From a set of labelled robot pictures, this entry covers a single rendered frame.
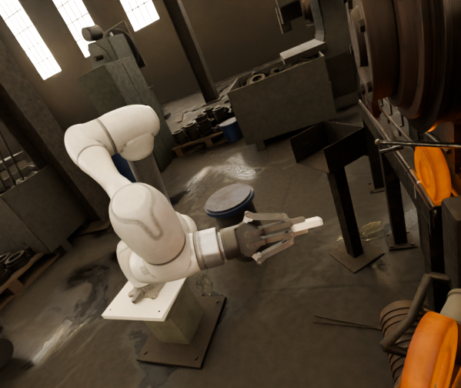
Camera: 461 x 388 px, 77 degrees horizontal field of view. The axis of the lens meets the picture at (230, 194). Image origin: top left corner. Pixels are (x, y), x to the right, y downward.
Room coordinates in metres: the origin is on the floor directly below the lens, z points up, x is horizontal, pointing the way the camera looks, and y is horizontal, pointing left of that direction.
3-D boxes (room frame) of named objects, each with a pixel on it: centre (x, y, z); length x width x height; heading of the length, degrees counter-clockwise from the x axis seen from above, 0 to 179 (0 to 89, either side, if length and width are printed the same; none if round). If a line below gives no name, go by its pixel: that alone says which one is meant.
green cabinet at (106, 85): (4.38, 0.78, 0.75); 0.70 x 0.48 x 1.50; 155
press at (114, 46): (8.66, 1.23, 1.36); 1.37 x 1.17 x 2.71; 55
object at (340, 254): (1.18, -0.49, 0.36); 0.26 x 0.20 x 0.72; 10
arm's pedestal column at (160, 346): (1.17, 0.54, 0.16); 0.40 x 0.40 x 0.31; 61
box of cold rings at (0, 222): (3.40, 2.00, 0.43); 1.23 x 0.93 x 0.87; 153
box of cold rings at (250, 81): (3.39, -1.03, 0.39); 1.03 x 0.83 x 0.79; 69
